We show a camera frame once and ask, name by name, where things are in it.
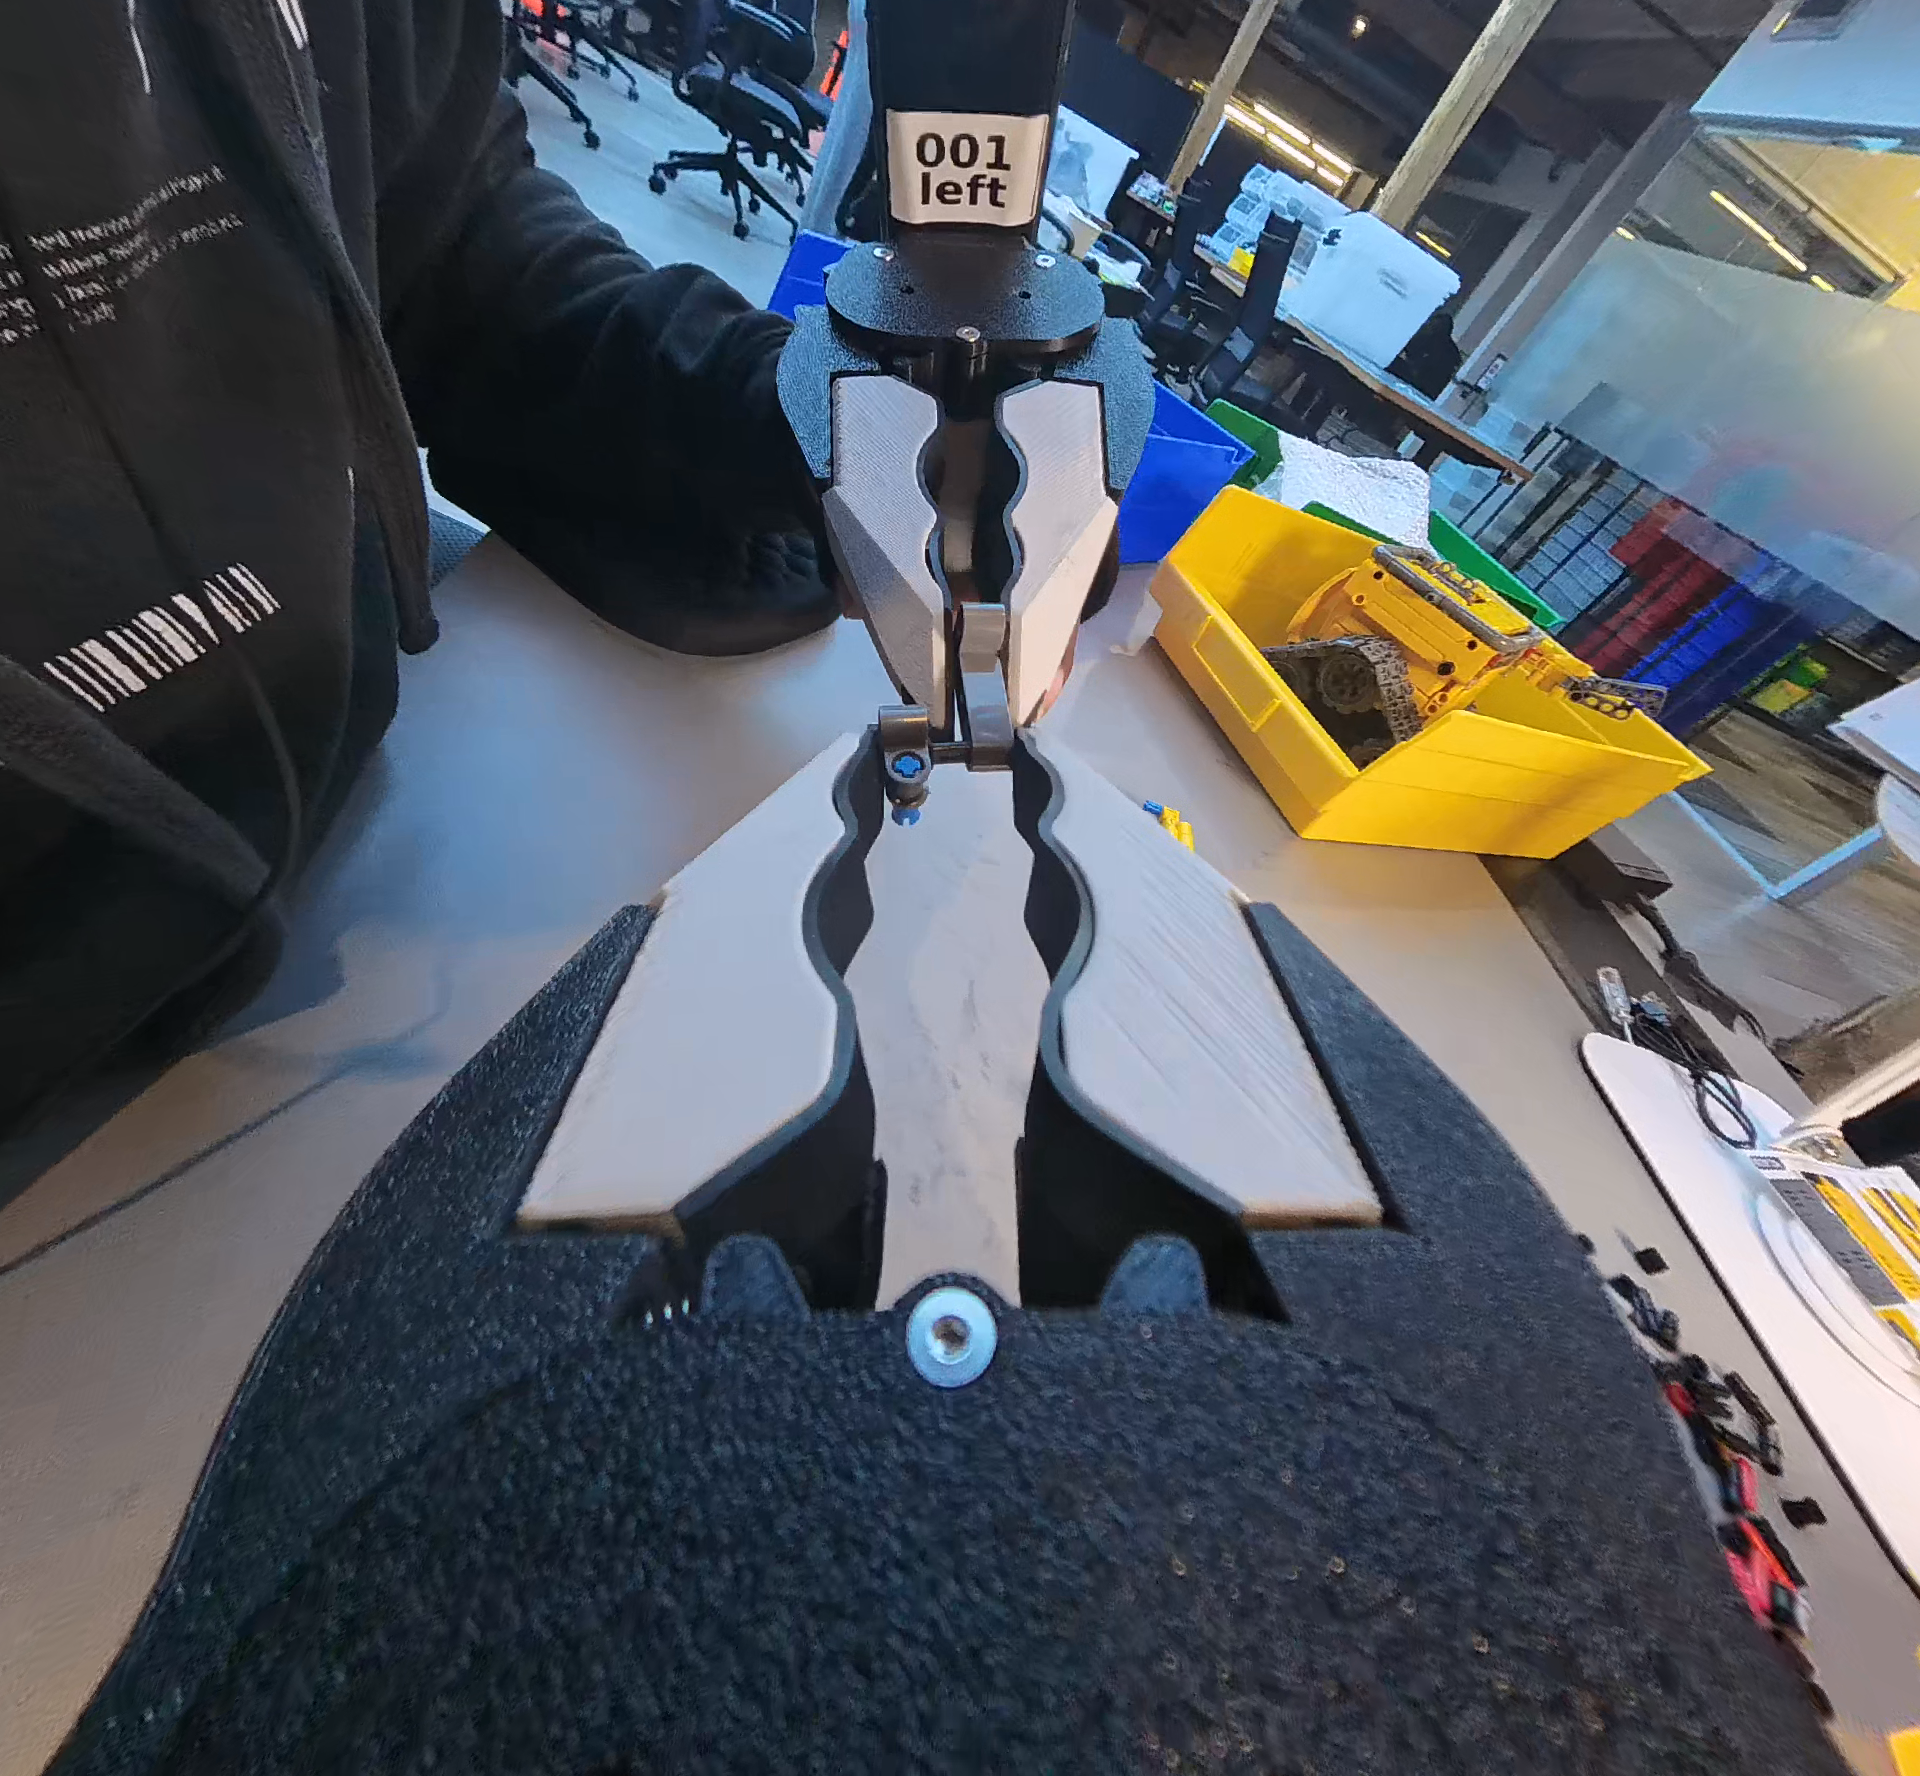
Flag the white storage box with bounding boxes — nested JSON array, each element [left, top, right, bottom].
[[1282, 208, 1463, 368]]

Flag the black power adapter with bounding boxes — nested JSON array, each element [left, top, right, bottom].
[[1545, 829, 1772, 1044]]

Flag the blue plastic bin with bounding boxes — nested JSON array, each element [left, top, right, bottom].
[[768, 231, 1255, 562]]

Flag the printed instruction booklet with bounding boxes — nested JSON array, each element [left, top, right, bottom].
[[1747, 1145, 1920, 1358]]

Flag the white foam sheet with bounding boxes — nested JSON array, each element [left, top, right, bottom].
[[1268, 434, 1435, 548]]

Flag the frosted glass partition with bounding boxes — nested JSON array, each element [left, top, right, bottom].
[[1462, 102, 1920, 756]]

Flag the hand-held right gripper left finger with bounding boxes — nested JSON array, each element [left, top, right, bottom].
[[515, 730, 891, 1235]]

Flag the green plastic bin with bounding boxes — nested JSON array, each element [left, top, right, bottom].
[[1207, 398, 1561, 630]]

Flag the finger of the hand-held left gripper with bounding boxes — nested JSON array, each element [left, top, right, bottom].
[[993, 373, 1123, 728], [824, 370, 963, 735]]

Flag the person's left forearm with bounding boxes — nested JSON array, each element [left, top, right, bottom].
[[383, 82, 850, 661]]

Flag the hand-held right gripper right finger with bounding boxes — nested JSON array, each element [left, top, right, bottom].
[[1012, 730, 1386, 1235]]

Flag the yellow parts bin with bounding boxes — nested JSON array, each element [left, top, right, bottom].
[[1153, 487, 1711, 860]]

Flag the black cable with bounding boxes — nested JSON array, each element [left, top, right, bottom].
[[1592, 965, 1809, 1151]]

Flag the person's torso black hoodie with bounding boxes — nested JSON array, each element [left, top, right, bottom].
[[0, 0, 503, 1148]]

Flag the wooden post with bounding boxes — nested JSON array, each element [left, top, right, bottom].
[[1371, 0, 1652, 233], [1172, 0, 1308, 194]]

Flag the pile of red black parts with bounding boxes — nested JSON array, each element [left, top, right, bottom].
[[1575, 1228, 1838, 1718]]

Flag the grey angled beam assembly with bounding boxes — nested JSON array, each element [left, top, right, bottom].
[[875, 601, 1025, 830]]

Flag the stacked coloured bins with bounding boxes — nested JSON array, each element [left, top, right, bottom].
[[1559, 487, 1920, 743]]

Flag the yellow tracked toy vehicle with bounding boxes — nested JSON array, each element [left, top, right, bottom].
[[1262, 542, 1671, 769]]

